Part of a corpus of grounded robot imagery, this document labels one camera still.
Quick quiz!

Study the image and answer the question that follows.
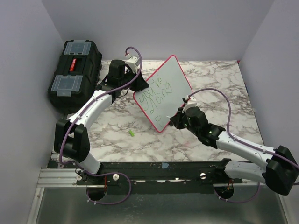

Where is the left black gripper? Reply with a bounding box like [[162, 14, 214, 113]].
[[120, 69, 149, 93]]

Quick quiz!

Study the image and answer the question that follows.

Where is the pink-framed whiteboard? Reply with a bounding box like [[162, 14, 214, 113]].
[[133, 55, 192, 133]]

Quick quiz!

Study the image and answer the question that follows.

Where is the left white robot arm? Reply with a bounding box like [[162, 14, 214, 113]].
[[54, 56, 149, 184]]

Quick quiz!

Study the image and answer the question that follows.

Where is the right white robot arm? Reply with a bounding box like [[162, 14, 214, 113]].
[[170, 106, 299, 196]]

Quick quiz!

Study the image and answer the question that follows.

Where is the blue tape piece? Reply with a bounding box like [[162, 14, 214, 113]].
[[162, 162, 169, 169]]

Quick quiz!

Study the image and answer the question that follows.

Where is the black plastic toolbox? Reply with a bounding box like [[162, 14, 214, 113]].
[[47, 40, 102, 114]]

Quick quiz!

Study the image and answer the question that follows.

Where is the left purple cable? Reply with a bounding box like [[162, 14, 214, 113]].
[[58, 46, 142, 206]]

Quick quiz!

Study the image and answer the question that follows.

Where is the purple cable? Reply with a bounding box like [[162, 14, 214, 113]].
[[186, 88, 299, 203], [58, 46, 142, 206]]

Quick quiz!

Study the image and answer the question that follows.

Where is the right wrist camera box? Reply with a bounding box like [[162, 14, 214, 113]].
[[183, 96, 198, 112]]

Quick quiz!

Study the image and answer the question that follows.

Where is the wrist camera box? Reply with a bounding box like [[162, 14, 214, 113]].
[[126, 56, 141, 73], [183, 96, 198, 112]]

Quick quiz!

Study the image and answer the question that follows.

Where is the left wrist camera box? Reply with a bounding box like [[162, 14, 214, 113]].
[[126, 56, 141, 73]]

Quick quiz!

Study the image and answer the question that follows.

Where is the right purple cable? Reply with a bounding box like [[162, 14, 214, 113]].
[[186, 88, 299, 203]]

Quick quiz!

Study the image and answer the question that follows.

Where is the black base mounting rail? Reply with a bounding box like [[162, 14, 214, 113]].
[[48, 161, 262, 194]]

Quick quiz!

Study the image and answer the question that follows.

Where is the aluminium extrusion frame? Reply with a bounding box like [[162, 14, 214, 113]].
[[27, 114, 88, 224]]

